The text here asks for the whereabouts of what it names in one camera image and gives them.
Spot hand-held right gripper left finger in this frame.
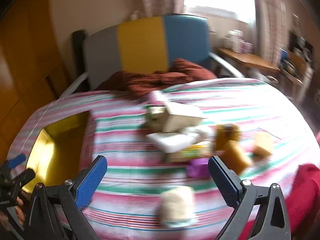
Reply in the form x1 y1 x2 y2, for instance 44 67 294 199
26 155 108 240

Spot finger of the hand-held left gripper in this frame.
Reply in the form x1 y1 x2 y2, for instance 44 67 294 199
7 168 36 192
0 154 27 178

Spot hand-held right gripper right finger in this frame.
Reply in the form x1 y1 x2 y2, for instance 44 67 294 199
208 155 292 240

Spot yellow sponge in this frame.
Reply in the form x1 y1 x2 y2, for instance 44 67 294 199
222 140 253 174
252 131 274 158

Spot purple box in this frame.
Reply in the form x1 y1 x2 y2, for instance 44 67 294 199
186 158 213 179

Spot gold tin box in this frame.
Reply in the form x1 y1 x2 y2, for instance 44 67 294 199
21 110 92 194

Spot white bottle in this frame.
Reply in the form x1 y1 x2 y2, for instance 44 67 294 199
146 131 200 153

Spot white carton box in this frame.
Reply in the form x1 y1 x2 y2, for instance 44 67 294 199
162 104 207 133

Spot green and white box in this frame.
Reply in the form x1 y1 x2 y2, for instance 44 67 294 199
144 105 167 130

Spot person's left hand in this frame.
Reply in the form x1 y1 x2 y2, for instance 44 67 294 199
14 195 27 227

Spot yellow green packet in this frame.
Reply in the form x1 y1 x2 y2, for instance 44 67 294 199
166 142 213 162

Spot brown bottle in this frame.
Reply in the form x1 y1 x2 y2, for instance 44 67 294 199
215 124 242 153

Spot striped bed sheet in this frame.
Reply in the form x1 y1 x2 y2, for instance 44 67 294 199
6 77 320 240

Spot red cloth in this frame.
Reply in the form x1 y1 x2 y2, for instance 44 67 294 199
240 164 320 240

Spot wooden wardrobe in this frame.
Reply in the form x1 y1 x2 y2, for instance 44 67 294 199
0 0 73 160

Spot brown blanket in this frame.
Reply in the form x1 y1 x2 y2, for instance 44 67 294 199
96 58 217 98

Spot wooden desk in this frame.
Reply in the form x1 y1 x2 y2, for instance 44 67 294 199
216 47 280 78

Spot purple tissue pack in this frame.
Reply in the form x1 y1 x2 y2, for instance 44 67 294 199
240 41 253 53

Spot cluttered shelf unit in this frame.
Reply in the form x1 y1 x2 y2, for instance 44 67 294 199
279 30 315 100

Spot white bag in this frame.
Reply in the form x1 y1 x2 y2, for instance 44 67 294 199
224 29 244 52

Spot grey yellow blue headboard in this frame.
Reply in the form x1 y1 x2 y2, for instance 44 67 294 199
84 14 217 90

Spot white bed rail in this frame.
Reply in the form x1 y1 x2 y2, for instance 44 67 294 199
60 72 88 97
209 52 245 78

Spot black bed post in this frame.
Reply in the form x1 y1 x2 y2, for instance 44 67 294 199
72 30 90 90

